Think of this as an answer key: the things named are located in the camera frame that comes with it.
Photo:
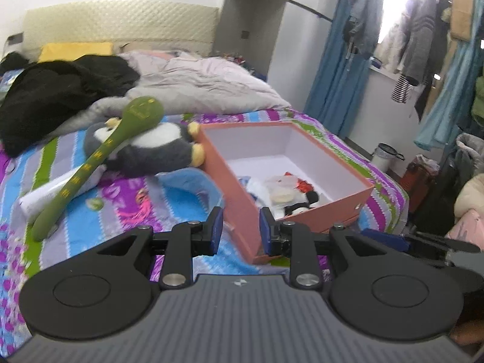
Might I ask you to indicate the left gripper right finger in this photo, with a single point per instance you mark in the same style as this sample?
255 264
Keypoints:
295 242

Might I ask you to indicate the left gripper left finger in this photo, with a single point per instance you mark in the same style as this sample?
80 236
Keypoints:
185 242

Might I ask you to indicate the blue face mask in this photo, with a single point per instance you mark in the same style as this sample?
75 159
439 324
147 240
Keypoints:
190 193

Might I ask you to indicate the small panda plush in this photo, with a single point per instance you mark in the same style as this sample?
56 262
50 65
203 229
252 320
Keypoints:
303 202

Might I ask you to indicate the clear printed plastic wrapper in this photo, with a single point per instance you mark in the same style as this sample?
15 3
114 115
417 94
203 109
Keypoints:
282 189

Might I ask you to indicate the red snack wrapper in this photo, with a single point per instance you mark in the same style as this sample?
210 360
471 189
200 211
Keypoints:
300 184

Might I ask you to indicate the white paper towel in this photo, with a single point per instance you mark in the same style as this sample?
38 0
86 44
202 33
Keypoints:
259 193

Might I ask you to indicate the blue plastic snack bag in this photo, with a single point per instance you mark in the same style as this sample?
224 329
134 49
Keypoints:
245 181

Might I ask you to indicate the colourful striped bedsheet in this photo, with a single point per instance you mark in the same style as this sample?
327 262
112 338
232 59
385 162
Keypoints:
119 204

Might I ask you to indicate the orange cardboard box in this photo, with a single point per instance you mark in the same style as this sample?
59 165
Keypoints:
267 150

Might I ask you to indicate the grey penguin plush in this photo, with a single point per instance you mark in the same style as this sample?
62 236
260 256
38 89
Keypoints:
165 148

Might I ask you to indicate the white trash bin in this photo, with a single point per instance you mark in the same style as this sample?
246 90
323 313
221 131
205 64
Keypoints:
384 155

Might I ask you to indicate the green plush stick toy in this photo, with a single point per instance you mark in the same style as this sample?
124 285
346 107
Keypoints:
140 115

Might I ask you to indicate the grey duvet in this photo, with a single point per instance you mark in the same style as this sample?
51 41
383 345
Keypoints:
183 84

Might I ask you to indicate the white tube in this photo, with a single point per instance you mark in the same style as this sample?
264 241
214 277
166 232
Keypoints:
34 202

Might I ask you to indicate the blue curtain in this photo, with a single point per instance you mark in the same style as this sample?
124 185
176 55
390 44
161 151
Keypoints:
338 88

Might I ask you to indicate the bottles on shelf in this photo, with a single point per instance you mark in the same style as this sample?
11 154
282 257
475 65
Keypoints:
238 60

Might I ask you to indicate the black clothing pile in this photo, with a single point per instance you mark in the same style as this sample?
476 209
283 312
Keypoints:
47 94

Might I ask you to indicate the hanging grey coat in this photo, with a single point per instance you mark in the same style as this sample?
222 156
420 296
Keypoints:
426 49

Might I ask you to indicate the cream padded headboard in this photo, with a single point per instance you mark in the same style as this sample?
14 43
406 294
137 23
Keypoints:
149 23

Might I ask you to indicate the yellow pillow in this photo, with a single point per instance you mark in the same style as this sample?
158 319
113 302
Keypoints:
73 51

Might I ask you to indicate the hanging denim jacket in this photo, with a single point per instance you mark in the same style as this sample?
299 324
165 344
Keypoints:
362 28

